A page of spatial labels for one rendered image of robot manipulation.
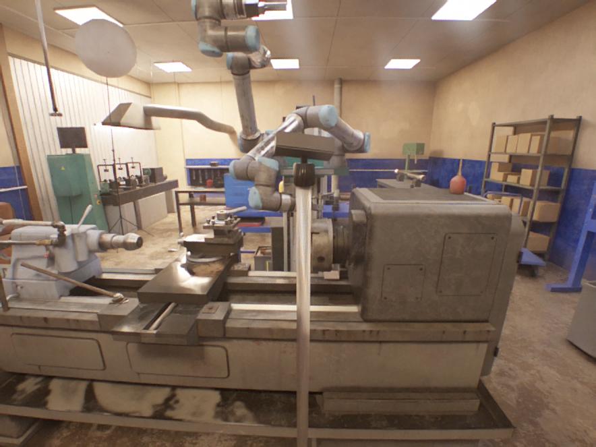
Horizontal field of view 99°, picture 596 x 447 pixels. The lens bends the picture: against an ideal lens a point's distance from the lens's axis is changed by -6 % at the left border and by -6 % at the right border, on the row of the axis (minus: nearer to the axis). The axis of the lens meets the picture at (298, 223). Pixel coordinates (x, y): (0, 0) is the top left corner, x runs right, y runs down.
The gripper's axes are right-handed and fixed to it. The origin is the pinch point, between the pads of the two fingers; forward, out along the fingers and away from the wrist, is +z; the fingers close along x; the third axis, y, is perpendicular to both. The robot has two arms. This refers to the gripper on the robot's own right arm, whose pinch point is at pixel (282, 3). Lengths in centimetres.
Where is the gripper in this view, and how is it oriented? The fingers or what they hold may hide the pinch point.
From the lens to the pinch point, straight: 130.4
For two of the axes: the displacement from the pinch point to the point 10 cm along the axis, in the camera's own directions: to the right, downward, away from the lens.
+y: 0.3, 5.6, 8.3
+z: 10.0, 0.1, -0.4
